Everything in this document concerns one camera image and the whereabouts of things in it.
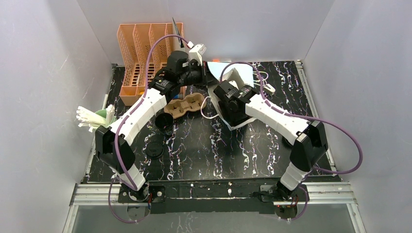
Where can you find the flat light blue paper bag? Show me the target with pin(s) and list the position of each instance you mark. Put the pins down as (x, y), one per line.
(245, 71)

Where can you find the orange plastic file organizer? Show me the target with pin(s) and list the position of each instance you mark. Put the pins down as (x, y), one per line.
(135, 42)

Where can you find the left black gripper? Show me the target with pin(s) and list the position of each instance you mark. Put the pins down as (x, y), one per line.
(199, 74)

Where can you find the green straw holder cup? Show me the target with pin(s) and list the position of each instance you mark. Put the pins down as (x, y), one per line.
(103, 114)

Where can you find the black base rail bar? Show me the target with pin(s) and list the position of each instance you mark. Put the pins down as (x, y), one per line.
(202, 196)

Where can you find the black lid left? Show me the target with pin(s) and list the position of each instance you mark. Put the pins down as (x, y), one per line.
(154, 150)

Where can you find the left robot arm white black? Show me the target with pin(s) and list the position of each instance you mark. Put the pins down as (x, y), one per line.
(113, 142)

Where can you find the light blue paper bag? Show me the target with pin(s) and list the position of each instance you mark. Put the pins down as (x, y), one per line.
(245, 71)
(230, 80)

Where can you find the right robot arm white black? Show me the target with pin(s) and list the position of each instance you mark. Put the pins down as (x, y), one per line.
(307, 136)

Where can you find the aluminium frame rail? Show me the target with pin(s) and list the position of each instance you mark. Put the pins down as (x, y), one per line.
(103, 194)

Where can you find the grey folder in organizer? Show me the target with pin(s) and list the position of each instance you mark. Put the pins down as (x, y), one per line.
(177, 29)

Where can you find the black cup upright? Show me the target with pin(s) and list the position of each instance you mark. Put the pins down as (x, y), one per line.
(164, 122)

